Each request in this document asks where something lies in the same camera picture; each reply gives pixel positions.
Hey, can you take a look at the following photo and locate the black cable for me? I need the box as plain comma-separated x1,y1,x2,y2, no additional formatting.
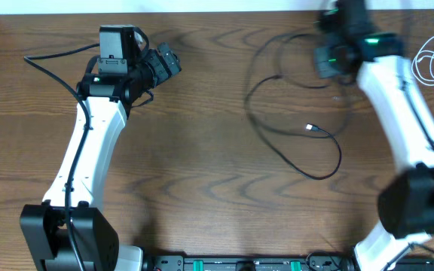
243,32,353,181

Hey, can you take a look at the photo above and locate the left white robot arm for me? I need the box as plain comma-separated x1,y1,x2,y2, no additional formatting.
20,25,181,270

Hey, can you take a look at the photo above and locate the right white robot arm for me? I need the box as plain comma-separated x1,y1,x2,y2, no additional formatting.
314,0,434,270

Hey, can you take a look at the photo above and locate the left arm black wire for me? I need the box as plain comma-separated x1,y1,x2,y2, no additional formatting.
23,43,101,271

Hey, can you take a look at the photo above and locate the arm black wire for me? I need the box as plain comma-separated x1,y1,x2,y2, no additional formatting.
23,43,101,271
390,7,434,271

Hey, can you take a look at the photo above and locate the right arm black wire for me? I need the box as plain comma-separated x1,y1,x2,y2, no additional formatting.
390,7,434,271

